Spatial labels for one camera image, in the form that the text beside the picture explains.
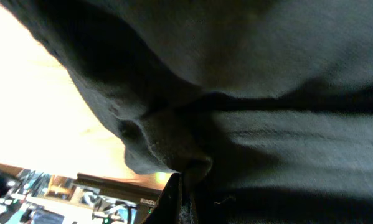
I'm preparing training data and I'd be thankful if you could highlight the black t-shirt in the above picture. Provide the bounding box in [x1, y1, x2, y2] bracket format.
[2, 0, 373, 223]

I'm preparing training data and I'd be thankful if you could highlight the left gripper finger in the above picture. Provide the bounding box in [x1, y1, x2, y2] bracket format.
[142, 174, 183, 224]

